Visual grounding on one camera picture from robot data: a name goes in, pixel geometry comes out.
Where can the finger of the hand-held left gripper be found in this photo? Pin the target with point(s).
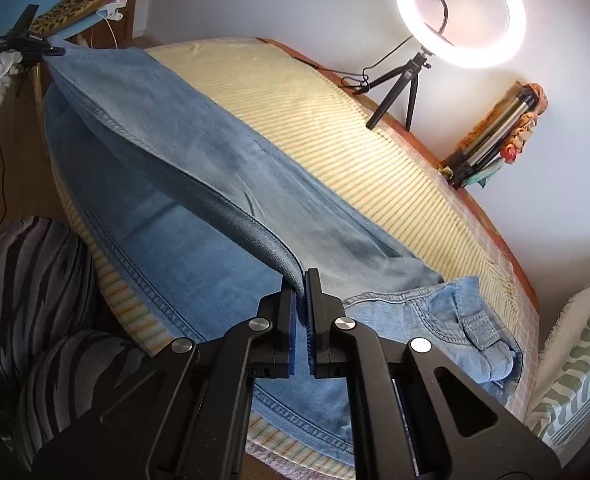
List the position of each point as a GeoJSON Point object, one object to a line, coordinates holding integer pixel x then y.
{"type": "Point", "coordinates": [54, 51]}

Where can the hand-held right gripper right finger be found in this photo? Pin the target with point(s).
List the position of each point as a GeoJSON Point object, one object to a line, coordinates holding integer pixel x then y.
{"type": "Point", "coordinates": [311, 345]}

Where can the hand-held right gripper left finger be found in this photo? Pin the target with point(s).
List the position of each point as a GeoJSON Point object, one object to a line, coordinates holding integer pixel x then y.
{"type": "Point", "coordinates": [290, 340]}

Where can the blue denim pants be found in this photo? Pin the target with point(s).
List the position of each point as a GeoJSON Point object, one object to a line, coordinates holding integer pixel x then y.
{"type": "Point", "coordinates": [200, 135]}

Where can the leopard print cloth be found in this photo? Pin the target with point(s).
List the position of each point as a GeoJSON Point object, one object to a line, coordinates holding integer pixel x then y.
{"type": "Point", "coordinates": [70, 10]}

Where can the yellow striped blanket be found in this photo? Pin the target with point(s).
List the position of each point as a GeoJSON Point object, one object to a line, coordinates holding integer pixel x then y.
{"type": "Point", "coordinates": [350, 150]}

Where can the orange mattress edge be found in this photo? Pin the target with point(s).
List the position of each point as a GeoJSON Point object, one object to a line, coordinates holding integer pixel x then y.
{"type": "Point", "coordinates": [475, 207]}

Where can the person's zebra-striped trouser leg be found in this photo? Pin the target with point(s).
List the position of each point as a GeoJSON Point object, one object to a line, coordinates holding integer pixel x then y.
{"type": "Point", "coordinates": [75, 375]}

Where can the grey zebra striped cushion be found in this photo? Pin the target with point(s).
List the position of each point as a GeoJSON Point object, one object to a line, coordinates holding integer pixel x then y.
{"type": "Point", "coordinates": [25, 280]}

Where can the white green patterned pillow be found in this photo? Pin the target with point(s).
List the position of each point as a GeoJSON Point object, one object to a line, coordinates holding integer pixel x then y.
{"type": "Point", "coordinates": [575, 360]}

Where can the small black tripod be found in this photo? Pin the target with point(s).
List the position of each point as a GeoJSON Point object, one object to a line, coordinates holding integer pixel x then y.
{"type": "Point", "coordinates": [411, 95]}

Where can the folded silver black tripod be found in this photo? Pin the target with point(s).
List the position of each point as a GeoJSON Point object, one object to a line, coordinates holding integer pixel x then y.
{"type": "Point", "coordinates": [500, 125]}

